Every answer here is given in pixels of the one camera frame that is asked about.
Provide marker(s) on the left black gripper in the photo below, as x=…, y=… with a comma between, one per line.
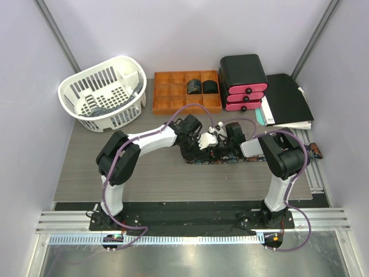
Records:
x=195, y=154

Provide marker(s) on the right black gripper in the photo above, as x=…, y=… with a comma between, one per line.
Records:
x=218, y=154

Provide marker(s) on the floral navy tie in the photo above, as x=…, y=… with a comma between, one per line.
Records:
x=312, y=150

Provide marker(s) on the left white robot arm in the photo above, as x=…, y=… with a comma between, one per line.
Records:
x=118, y=158

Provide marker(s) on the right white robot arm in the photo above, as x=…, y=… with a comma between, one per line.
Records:
x=285, y=155

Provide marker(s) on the white teal booklet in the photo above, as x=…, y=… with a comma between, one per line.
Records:
x=266, y=115

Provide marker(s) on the orange compartment tray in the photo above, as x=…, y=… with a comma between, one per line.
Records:
x=173, y=90

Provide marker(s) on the rolled dark patterned tie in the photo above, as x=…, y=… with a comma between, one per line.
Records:
x=194, y=86

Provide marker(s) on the black pink drawer unit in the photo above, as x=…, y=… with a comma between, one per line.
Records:
x=242, y=82

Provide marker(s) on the rolled black tie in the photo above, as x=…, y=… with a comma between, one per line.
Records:
x=209, y=87

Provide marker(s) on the black folder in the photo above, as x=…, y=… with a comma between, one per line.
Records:
x=286, y=100

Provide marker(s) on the white plastic basket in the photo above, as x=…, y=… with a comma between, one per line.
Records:
x=88, y=88

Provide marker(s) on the blue patterned tie in basket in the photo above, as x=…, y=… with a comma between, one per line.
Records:
x=118, y=100

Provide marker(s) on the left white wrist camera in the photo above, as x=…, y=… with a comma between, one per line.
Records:
x=208, y=139

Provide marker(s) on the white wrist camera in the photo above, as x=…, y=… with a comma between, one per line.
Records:
x=220, y=130
x=208, y=139

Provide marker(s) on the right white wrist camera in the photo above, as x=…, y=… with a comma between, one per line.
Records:
x=220, y=130

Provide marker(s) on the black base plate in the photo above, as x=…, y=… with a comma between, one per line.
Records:
x=190, y=217

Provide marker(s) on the aluminium frame rail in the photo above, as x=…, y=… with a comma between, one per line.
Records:
x=62, y=222

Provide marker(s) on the white slotted cable duct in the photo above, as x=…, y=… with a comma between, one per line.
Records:
x=116, y=239

